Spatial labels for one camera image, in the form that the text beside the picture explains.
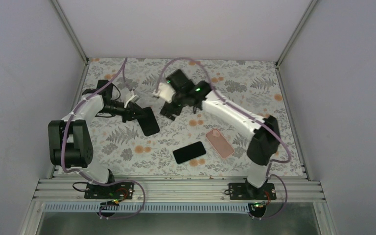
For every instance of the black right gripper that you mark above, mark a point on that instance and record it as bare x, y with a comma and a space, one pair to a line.
176, 110

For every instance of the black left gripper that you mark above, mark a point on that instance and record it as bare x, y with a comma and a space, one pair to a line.
131, 108

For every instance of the black phone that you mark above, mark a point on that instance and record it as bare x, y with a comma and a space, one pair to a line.
148, 123

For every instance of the black smartphone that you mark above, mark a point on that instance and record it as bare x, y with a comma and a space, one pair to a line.
189, 152

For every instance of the pink phone case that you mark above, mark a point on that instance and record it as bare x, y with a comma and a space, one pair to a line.
219, 143

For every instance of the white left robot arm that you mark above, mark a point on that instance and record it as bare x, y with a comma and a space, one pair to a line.
70, 143

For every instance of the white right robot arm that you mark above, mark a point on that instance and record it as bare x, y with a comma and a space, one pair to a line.
262, 133

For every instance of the floral patterned table mat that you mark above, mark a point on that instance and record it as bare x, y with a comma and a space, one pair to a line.
125, 150

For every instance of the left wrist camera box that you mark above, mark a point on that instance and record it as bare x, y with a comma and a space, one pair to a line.
131, 97

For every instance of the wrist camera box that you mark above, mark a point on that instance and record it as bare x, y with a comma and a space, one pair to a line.
165, 92
131, 97

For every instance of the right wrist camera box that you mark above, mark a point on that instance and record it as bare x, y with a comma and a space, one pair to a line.
165, 92

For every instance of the aluminium frame post left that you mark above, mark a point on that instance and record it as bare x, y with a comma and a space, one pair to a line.
70, 31

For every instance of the aluminium frame post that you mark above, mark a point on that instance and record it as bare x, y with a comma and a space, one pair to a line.
296, 32
70, 31

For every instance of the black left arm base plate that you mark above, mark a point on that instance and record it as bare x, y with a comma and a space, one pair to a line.
119, 191

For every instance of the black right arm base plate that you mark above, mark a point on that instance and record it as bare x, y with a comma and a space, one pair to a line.
245, 191

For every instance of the white slotted cable duct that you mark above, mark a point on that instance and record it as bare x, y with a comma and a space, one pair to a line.
152, 207

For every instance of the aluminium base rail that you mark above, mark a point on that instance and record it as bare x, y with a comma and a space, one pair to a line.
180, 189

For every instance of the aluminium frame post right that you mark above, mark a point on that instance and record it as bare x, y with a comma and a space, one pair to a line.
296, 32

